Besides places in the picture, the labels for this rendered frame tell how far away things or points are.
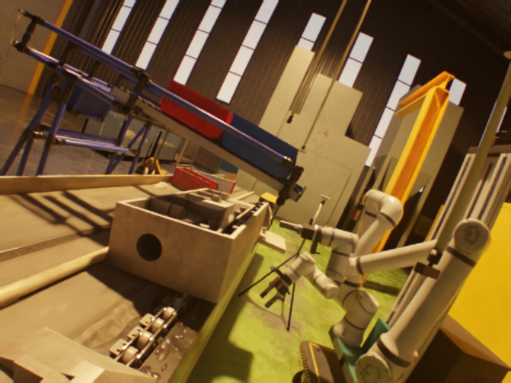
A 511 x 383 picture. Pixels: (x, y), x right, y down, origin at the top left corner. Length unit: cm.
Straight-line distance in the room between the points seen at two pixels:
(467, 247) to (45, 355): 109
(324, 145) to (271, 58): 536
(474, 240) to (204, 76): 1142
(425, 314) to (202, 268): 78
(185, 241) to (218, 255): 10
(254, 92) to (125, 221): 1064
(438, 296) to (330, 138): 648
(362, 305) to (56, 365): 160
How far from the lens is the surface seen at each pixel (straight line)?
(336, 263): 132
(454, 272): 114
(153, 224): 86
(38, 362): 32
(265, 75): 1151
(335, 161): 736
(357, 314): 179
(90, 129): 666
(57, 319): 74
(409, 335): 119
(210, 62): 1210
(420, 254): 133
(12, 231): 103
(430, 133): 550
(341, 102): 882
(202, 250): 82
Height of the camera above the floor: 122
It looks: 5 degrees down
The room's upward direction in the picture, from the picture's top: 25 degrees clockwise
